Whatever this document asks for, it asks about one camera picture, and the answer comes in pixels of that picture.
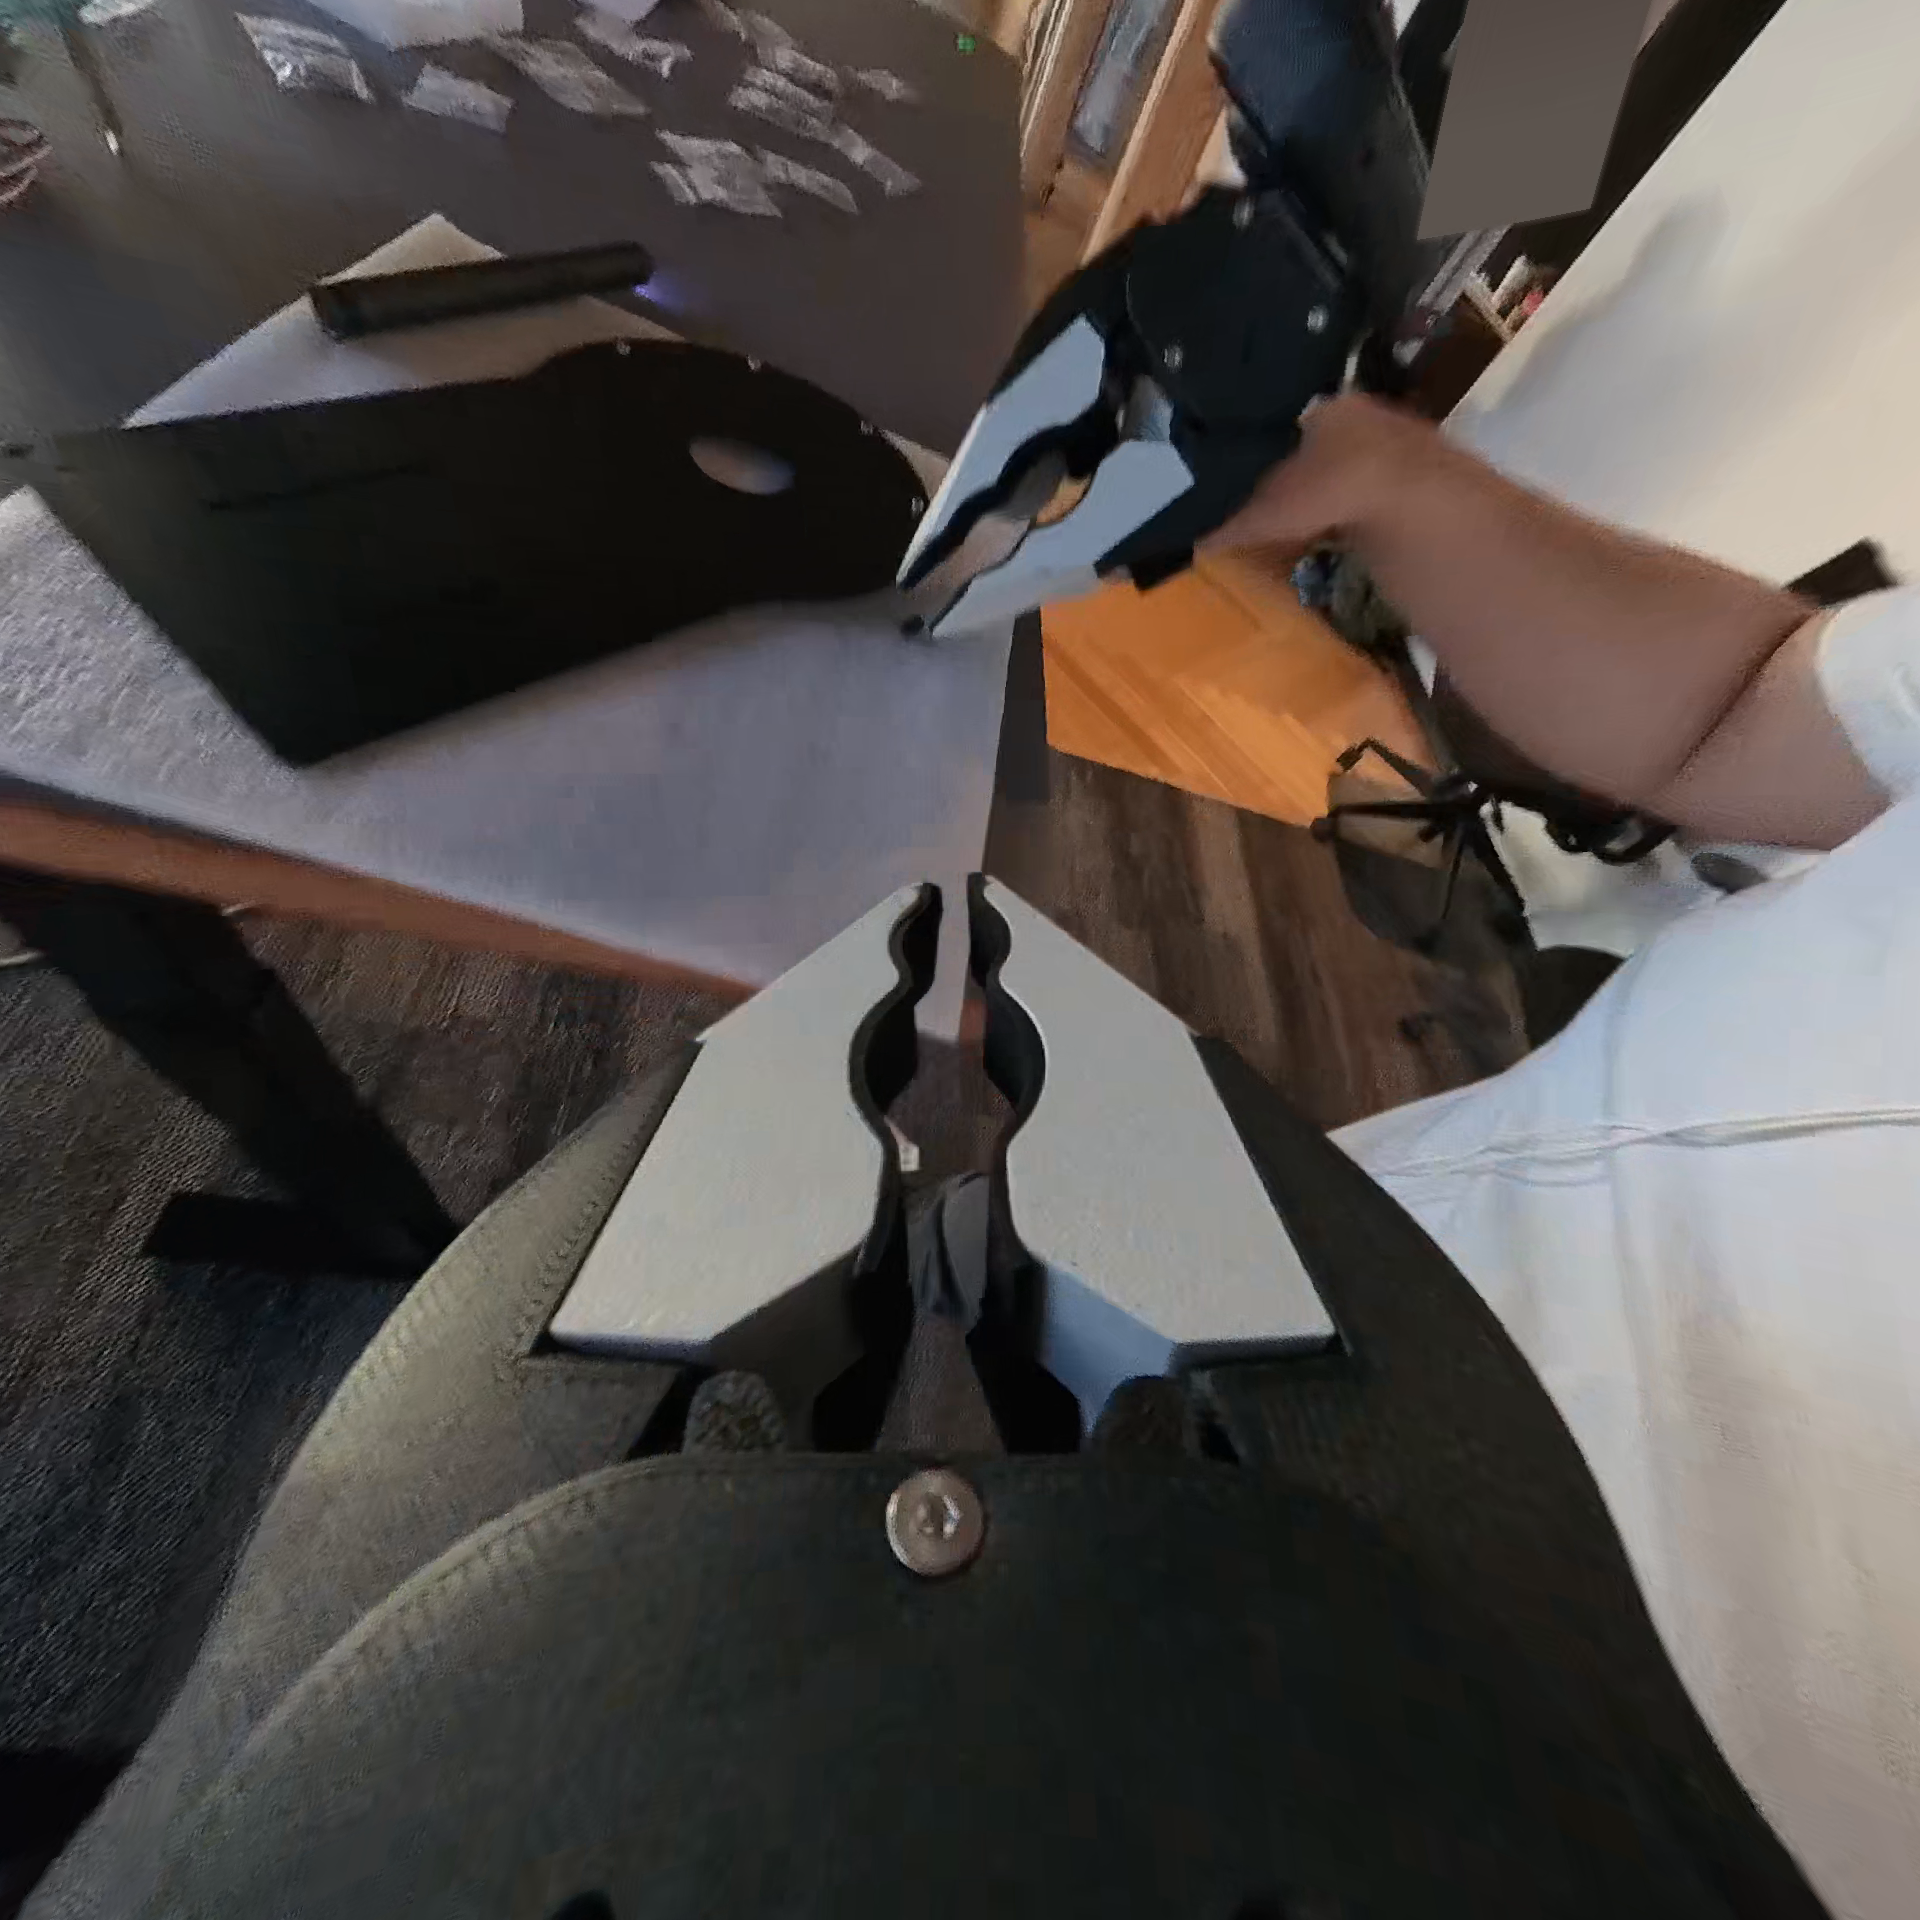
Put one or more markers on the white foam sheet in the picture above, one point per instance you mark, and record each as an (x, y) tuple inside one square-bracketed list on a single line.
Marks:
[(599, 810)]

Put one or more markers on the dark patterned bag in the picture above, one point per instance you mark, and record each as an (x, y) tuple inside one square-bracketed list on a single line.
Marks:
[(1358, 599)]

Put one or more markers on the person's white shirt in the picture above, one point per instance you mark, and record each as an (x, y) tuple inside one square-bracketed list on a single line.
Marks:
[(1680, 1348)]

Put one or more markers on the black metal base plate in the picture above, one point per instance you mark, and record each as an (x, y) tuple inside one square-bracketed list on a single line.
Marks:
[(450, 556)]

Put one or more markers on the person's right hand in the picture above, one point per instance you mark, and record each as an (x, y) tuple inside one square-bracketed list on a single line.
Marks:
[(1349, 481)]

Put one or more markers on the black electric screwdriver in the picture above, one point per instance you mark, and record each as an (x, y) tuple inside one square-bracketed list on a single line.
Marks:
[(481, 283)]

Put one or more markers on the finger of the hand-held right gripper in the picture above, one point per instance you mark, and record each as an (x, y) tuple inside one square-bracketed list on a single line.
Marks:
[(1037, 399), (1096, 518)]

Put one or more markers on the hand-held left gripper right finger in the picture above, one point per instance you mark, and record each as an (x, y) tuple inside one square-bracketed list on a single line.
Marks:
[(1154, 1184)]

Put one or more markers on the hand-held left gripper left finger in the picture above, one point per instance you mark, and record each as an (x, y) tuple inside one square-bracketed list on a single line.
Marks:
[(720, 1184)]

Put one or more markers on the person's right forearm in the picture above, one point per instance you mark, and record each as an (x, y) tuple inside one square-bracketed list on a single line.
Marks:
[(1621, 646)]

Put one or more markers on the group of clear screw bags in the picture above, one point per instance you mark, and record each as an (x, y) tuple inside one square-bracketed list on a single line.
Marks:
[(720, 166)]

